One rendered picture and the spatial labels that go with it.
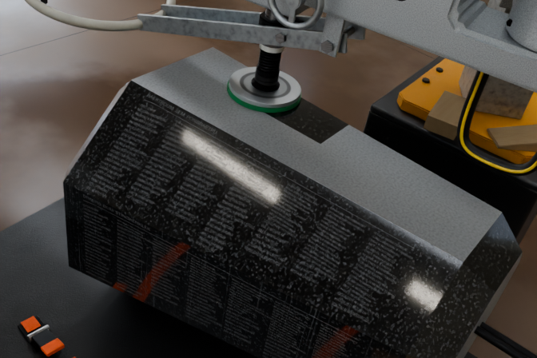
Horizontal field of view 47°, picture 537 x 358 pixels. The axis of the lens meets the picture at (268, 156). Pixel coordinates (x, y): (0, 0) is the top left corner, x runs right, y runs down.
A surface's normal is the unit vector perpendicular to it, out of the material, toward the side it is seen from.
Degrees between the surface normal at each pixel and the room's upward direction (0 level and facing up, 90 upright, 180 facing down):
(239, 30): 90
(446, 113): 0
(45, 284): 0
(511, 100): 90
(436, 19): 90
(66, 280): 0
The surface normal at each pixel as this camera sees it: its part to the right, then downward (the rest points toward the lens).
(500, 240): 0.54, -0.42
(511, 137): -0.05, -0.79
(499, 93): -0.12, 0.57
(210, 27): -0.52, 0.44
